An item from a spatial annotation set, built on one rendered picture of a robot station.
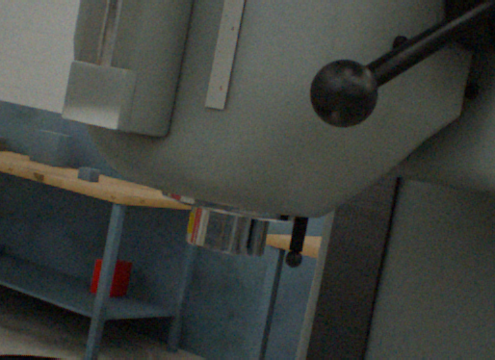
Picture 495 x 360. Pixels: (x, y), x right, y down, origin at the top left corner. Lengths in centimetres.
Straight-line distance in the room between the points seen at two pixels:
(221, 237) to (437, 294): 40
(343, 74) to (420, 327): 55
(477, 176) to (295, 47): 19
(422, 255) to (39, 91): 616
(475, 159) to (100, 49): 25
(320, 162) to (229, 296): 532
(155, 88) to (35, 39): 663
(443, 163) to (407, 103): 10
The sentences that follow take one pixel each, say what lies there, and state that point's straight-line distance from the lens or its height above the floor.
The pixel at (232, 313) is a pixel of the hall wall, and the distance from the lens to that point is 584.
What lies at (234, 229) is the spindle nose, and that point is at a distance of 59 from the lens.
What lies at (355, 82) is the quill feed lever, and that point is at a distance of 44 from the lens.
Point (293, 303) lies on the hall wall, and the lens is 560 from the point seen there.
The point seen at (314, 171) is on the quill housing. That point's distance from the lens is 54.
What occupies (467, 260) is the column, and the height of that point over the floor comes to 127.
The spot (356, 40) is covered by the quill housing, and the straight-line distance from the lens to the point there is 52.
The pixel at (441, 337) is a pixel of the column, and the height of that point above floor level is 120.
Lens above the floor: 135
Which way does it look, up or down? 3 degrees down
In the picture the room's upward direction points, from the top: 11 degrees clockwise
